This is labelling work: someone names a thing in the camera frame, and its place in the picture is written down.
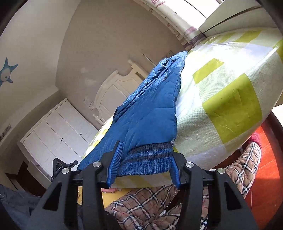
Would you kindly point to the dark red slipper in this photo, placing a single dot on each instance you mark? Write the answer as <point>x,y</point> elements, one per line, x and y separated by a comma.
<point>254,139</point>

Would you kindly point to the grey-blue cloth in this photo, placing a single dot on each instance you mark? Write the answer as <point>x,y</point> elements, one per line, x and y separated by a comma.
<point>17,207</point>

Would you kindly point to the blue starfish wall sticker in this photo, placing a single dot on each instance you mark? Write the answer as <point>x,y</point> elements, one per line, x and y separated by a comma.
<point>6,73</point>

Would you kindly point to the printed cream curtain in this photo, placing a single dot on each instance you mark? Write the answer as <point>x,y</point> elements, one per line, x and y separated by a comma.
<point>172,20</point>

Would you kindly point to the ceiling air vent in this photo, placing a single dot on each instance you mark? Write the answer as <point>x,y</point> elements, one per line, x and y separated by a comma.
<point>4,132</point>

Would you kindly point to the beige wall switch panel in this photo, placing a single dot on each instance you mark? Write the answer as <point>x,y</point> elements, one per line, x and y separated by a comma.
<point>169,53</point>

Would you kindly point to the plaid pajama pants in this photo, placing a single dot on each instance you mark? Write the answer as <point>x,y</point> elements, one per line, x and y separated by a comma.
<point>143,203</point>

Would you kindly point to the white bed headboard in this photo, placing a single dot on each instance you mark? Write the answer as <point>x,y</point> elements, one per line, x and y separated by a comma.
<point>115,88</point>

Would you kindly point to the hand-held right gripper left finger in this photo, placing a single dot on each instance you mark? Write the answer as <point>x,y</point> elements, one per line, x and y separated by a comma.
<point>115,164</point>

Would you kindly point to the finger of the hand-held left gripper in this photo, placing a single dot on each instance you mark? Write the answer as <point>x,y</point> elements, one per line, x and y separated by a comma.
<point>73,164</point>

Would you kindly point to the dark brown cabinet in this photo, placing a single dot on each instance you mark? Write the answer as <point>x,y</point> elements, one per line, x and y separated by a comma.
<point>24,179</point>

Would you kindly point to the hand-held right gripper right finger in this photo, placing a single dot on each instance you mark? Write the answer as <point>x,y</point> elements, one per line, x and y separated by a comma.
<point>175,174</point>

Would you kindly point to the yellow floral bedsheet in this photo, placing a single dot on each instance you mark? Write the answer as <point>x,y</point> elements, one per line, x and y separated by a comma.
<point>90,195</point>

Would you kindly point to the blue quilted jacket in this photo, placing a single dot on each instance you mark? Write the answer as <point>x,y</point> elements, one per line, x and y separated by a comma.
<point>150,119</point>

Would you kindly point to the white wardrobe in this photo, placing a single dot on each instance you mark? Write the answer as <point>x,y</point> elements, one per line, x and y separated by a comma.
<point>59,137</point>

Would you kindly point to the yellow-green checked quilt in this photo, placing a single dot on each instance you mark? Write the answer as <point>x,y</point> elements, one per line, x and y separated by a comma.
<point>232,92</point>

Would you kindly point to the cream window ledge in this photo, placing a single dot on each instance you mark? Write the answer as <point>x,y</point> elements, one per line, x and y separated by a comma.
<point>230,20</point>

